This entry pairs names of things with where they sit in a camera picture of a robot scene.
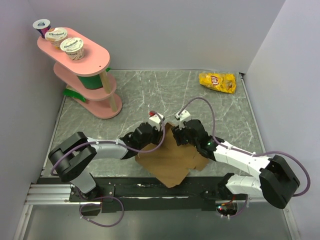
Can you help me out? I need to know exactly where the pink tiered shelf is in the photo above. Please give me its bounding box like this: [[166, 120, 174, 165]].
[[37, 28, 122, 119]]

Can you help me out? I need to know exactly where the brown cardboard box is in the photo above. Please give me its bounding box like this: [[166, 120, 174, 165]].
[[135, 122, 209, 188]]

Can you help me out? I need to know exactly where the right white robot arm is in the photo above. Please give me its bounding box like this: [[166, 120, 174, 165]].
[[171, 119, 300, 209]]

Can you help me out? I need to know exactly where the purple cable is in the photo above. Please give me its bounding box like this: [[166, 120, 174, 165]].
[[50, 112, 167, 176], [79, 195, 125, 228], [219, 193, 250, 221], [177, 97, 311, 197]]

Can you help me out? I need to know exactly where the white Chobani yogurt cup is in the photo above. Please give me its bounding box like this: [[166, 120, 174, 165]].
[[60, 37, 85, 61]]

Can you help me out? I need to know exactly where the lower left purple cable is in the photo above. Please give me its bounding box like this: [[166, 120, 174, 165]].
[[79, 195, 125, 228]]

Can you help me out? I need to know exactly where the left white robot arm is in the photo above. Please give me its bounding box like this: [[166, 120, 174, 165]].
[[48, 122, 166, 201]]

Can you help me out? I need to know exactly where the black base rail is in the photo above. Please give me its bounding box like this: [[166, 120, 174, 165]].
[[59, 176, 253, 214]]

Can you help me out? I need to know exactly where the purple yogurt cup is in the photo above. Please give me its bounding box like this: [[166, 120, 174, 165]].
[[32, 18, 51, 39]]

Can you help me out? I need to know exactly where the yellow chips bag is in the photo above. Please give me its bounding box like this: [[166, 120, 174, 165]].
[[198, 72, 237, 94]]

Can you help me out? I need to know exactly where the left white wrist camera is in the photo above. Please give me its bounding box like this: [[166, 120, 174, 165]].
[[148, 111, 165, 130]]

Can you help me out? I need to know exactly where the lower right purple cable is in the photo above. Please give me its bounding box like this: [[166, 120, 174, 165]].
[[219, 193, 250, 221]]

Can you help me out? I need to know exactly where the orange Chobani yogurt cup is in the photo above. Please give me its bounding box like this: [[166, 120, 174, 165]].
[[44, 27, 68, 49]]

